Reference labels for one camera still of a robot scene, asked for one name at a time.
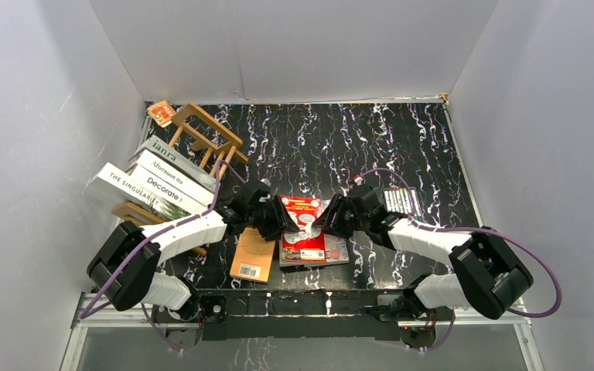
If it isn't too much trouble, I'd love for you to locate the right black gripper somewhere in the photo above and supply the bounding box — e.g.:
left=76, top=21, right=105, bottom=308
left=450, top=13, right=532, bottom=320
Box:
left=311, top=194, right=369, bottom=241

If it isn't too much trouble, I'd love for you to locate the floral patterned book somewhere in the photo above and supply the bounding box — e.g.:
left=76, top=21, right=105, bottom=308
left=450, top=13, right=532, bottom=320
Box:
left=299, top=200, right=349, bottom=267

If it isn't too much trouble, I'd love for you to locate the red comic treehouse book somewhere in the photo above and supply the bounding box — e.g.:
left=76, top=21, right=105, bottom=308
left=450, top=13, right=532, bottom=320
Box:
left=278, top=196, right=326, bottom=267

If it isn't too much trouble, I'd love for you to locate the brown Decorate Furniture book box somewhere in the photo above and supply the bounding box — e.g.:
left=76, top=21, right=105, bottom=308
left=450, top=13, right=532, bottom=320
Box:
left=126, top=165, right=207, bottom=214

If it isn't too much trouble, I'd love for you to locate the white Afternoon tea book box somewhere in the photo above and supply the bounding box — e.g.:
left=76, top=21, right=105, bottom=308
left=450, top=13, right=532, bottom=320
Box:
left=131, top=149, right=214, bottom=206

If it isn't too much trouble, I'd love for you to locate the grey book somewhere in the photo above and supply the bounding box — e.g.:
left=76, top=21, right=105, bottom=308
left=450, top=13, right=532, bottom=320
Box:
left=129, top=135, right=215, bottom=192

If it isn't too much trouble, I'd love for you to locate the white palm leaf book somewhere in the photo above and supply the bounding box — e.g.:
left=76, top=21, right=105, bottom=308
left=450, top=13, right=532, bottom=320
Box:
left=86, top=163, right=190, bottom=221

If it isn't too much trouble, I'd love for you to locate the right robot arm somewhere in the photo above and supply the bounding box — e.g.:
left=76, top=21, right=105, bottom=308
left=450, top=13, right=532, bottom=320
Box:
left=310, top=185, right=534, bottom=320

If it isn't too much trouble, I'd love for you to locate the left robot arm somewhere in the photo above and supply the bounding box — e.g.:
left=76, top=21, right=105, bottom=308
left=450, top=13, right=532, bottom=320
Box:
left=87, top=181, right=299, bottom=322

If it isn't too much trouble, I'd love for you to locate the orange paperback book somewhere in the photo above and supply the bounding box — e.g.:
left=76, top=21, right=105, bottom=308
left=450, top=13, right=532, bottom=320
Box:
left=229, top=227, right=275, bottom=284

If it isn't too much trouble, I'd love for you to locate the coloured marker pen pack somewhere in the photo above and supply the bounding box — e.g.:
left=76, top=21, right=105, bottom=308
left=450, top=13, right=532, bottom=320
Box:
left=383, top=187, right=423, bottom=218

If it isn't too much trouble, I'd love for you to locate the wooden book rack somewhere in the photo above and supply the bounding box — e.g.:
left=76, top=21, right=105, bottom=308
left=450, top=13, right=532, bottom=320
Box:
left=111, top=100, right=250, bottom=257

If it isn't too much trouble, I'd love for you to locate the small orange card pack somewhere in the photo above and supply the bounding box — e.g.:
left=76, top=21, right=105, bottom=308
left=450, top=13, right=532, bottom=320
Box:
left=147, top=100, right=176, bottom=128

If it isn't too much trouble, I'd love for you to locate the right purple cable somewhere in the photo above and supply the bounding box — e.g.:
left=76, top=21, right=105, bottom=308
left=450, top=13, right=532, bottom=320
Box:
left=356, top=168, right=563, bottom=352

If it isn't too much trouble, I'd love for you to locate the aluminium front rail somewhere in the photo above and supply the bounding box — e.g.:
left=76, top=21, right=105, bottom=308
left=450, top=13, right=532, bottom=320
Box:
left=71, top=289, right=531, bottom=339

